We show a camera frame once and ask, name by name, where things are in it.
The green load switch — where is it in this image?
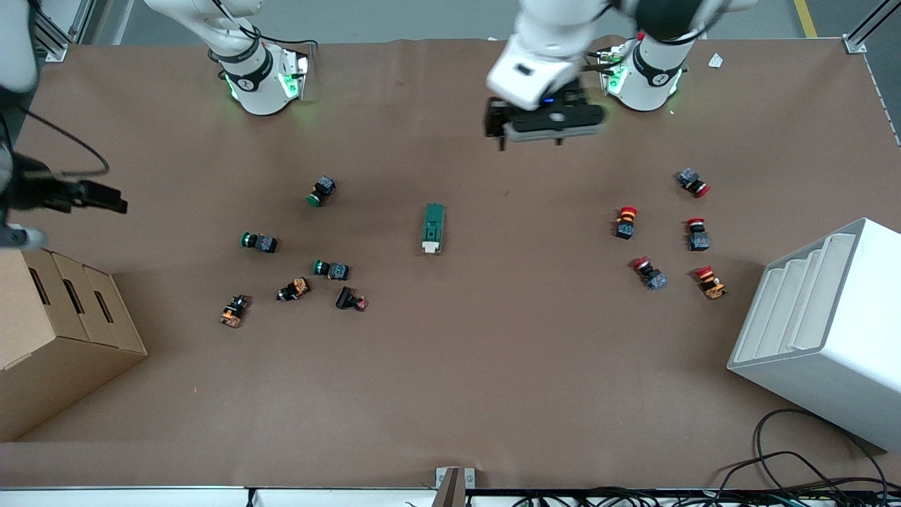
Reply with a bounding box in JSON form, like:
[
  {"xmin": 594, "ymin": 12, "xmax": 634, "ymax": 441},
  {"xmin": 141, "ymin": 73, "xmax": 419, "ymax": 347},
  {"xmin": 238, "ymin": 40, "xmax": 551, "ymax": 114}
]
[{"xmin": 421, "ymin": 203, "xmax": 446, "ymax": 255}]

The brown cardboard box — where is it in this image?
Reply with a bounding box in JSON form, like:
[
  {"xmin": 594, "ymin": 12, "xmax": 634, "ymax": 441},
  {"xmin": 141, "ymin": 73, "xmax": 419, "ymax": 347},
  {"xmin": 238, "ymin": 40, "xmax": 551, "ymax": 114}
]
[{"xmin": 0, "ymin": 246, "xmax": 149, "ymax": 443}]

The red orange emergency stop button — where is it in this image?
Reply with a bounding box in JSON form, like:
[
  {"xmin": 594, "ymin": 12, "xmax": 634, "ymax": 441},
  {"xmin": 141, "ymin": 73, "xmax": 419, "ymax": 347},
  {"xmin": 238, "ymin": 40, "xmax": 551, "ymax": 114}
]
[{"xmin": 695, "ymin": 265, "xmax": 728, "ymax": 301}]

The brown paper table cover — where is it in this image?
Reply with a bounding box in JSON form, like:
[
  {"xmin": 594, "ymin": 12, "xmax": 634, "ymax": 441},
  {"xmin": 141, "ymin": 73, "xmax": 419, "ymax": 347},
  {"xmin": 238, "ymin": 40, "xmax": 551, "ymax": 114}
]
[{"xmin": 0, "ymin": 35, "xmax": 901, "ymax": 490}]

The white slotted rack box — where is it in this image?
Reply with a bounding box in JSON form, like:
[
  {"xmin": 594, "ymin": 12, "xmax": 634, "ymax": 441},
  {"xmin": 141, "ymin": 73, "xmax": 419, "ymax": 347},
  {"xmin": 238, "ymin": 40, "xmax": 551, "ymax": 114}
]
[{"xmin": 726, "ymin": 218, "xmax": 901, "ymax": 453}]

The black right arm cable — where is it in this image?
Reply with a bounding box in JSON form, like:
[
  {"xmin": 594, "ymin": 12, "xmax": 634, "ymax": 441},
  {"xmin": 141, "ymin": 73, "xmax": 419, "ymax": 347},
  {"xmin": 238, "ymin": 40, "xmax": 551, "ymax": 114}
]
[{"xmin": 14, "ymin": 104, "xmax": 111, "ymax": 178}]

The black right base cable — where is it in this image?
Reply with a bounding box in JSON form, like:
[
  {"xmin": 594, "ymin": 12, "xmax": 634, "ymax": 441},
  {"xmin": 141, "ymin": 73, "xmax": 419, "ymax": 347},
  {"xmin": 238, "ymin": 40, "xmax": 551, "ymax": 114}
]
[{"xmin": 211, "ymin": 0, "xmax": 319, "ymax": 50}]

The white table edge rail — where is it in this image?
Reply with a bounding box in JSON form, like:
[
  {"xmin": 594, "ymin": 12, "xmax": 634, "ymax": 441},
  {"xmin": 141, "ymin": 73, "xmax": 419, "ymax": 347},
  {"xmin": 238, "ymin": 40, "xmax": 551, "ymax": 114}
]
[{"xmin": 0, "ymin": 486, "xmax": 437, "ymax": 507}]

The grey metal table bracket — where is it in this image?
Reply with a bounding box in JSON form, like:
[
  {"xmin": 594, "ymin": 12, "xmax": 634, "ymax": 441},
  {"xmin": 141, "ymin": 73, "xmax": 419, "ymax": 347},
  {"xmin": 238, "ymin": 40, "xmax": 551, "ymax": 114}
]
[{"xmin": 435, "ymin": 467, "xmax": 476, "ymax": 507}]

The black looped cable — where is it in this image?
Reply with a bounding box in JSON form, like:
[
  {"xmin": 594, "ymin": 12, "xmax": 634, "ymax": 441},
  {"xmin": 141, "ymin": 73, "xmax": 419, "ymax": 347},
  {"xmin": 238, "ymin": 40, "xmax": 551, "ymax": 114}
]
[{"xmin": 753, "ymin": 408, "xmax": 889, "ymax": 494}]

